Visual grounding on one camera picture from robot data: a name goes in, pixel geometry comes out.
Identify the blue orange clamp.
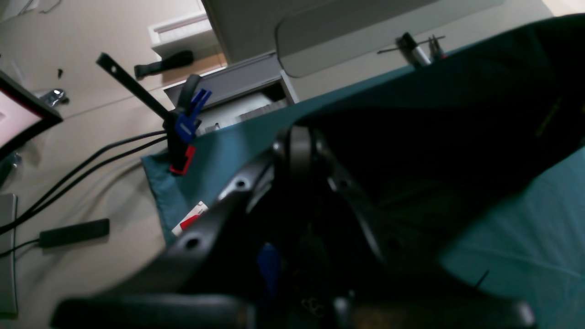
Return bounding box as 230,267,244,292
96,53,212,176

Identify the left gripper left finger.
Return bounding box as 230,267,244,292
51,128,293,329

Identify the long black zip tie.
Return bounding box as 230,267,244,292
473,270,490,289

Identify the black graphic t-shirt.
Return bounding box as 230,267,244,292
256,14,585,329

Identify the white paper under box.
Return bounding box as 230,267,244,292
171,202,207,237

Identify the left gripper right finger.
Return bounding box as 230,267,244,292
292,126,535,329

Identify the light blue table cloth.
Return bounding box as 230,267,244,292
142,13,585,329

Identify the black power adapter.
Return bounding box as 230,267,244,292
38,218,110,249

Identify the blue box with knob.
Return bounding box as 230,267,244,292
256,243,282,299

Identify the white black marker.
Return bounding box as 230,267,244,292
397,32,432,69

